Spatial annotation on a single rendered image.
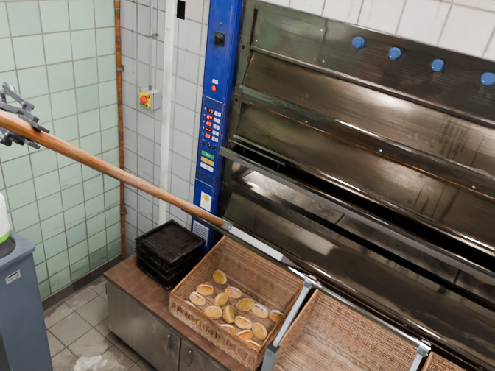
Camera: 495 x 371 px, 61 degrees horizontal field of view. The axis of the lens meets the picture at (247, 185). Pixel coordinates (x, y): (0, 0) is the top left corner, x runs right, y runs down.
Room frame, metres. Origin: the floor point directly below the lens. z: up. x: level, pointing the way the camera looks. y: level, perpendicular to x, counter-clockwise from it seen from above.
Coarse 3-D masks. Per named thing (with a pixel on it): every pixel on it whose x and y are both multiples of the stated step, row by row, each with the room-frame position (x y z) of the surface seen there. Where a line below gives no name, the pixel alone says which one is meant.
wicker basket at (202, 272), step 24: (216, 264) 1.84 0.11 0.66; (240, 264) 1.81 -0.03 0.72; (264, 264) 1.76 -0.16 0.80; (192, 288) 1.66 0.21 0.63; (216, 288) 1.73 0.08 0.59; (240, 288) 1.76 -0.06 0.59; (264, 288) 1.71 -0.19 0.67; (288, 288) 1.66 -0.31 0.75; (192, 312) 1.43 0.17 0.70; (240, 312) 1.58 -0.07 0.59; (288, 312) 1.47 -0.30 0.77; (240, 360) 1.28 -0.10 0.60
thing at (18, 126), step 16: (0, 112) 0.70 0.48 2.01; (16, 128) 0.72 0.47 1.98; (32, 128) 0.75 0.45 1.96; (48, 144) 0.77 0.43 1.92; (64, 144) 0.81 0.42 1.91; (80, 160) 0.84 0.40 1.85; (96, 160) 0.88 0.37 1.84; (112, 176) 0.92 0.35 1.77; (128, 176) 0.96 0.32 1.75; (160, 192) 1.06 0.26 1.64; (192, 208) 1.20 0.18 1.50
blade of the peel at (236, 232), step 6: (192, 204) 1.55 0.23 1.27; (204, 210) 1.51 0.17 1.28; (234, 228) 1.42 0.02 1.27; (234, 234) 1.40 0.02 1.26; (240, 234) 1.40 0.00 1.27; (246, 234) 1.39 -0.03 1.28; (246, 240) 1.37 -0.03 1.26; (252, 240) 1.37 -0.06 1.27; (258, 246) 1.34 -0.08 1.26; (264, 246) 1.34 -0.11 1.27; (270, 252) 1.31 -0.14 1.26; (276, 252) 1.31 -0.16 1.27; (276, 258) 1.29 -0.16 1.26; (282, 258) 1.30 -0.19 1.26; (294, 264) 1.42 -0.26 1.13
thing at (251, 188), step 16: (256, 192) 1.88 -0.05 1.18; (288, 208) 1.78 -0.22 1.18; (320, 224) 1.69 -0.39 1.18; (352, 240) 1.60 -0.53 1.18; (384, 256) 1.52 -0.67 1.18; (400, 272) 1.47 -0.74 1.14; (416, 272) 1.44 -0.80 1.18; (432, 288) 1.39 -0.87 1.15; (448, 288) 1.37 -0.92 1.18; (464, 304) 1.32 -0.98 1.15; (480, 304) 1.30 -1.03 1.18
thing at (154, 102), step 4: (140, 88) 2.24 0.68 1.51; (144, 88) 2.25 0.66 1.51; (148, 88) 2.26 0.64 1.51; (152, 88) 2.27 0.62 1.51; (140, 92) 2.23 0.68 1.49; (144, 92) 2.22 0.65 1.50; (148, 92) 2.21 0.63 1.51; (152, 92) 2.21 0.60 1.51; (156, 92) 2.23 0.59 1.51; (160, 92) 2.25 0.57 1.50; (140, 96) 2.23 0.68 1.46; (144, 96) 2.21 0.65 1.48; (152, 96) 2.20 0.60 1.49; (156, 96) 2.22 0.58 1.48; (160, 96) 2.25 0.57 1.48; (148, 100) 2.20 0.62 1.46; (152, 100) 2.20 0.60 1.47; (156, 100) 2.22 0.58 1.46; (160, 100) 2.25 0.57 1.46; (140, 104) 2.23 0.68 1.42; (144, 104) 2.22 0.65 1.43; (148, 104) 2.20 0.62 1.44; (152, 104) 2.20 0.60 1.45; (156, 104) 2.22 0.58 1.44; (160, 104) 2.25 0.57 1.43; (148, 108) 2.20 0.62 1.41; (152, 108) 2.20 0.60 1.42; (156, 108) 2.23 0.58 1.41
